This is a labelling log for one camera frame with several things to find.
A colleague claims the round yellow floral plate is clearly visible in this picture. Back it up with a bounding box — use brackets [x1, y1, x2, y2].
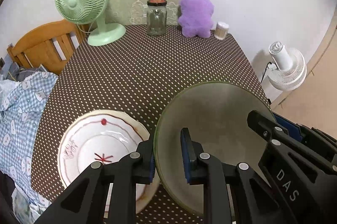
[57, 109, 161, 215]

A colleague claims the purple plush toy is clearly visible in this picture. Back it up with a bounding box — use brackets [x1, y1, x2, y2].
[178, 0, 214, 38]

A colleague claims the glass jar with lid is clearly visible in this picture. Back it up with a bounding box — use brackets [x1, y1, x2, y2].
[146, 0, 167, 36]

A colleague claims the toothpick container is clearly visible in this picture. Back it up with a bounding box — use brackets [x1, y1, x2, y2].
[214, 22, 229, 41]

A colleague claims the grey floral bowl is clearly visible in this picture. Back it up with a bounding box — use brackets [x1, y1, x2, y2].
[154, 82, 275, 215]

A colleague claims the green desk fan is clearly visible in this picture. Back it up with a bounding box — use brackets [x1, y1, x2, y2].
[54, 0, 126, 46]

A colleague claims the wall socket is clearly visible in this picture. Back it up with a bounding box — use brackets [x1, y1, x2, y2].
[0, 58, 5, 69]

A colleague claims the brown polka dot tablecloth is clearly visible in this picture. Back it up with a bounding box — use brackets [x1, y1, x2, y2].
[30, 23, 272, 224]

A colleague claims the red patterned white plate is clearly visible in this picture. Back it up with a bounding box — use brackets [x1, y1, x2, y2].
[58, 114, 144, 214]

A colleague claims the white fan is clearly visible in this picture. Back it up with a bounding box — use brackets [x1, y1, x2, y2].
[261, 41, 307, 92]

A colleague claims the blue checked bedding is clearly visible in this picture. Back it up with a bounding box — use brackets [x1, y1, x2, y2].
[1, 72, 58, 223]

